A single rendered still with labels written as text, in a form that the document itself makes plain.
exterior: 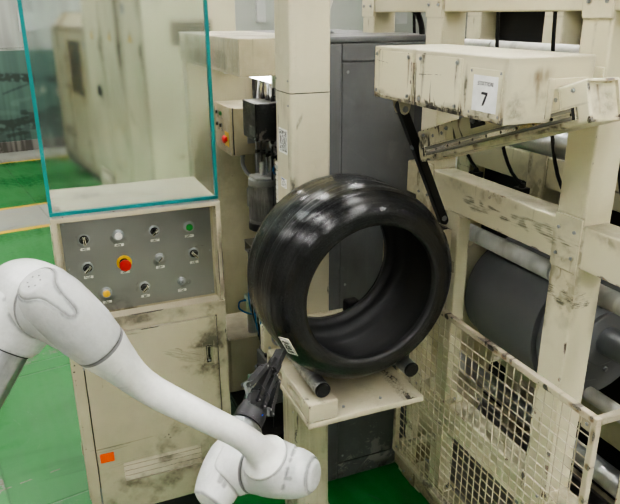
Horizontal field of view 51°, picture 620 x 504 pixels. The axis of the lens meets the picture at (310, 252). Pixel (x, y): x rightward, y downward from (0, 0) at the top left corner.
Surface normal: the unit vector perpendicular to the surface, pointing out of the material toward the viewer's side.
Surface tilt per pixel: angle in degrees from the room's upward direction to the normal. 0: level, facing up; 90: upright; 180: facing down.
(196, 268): 90
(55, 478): 0
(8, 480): 0
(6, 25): 90
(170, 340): 90
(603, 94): 72
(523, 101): 90
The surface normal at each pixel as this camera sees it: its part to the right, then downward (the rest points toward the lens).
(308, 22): 0.38, 0.32
